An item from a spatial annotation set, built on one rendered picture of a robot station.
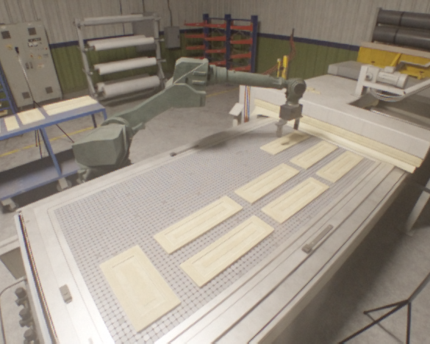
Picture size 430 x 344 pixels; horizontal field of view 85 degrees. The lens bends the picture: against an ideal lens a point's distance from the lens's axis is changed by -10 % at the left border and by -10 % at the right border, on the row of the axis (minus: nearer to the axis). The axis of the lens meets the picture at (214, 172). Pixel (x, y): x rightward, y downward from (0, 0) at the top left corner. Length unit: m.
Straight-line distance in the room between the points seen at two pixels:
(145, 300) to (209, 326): 0.36
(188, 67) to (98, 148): 1.09
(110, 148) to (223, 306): 1.70
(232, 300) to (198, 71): 1.77
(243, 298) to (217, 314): 0.17
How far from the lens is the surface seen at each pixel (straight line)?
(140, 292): 1.54
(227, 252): 1.65
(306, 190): 2.21
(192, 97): 2.31
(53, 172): 4.03
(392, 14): 6.64
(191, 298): 1.50
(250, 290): 1.52
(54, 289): 1.78
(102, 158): 2.58
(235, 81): 2.48
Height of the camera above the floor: 2.17
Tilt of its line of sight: 34 degrees down
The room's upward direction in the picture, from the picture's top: straight up
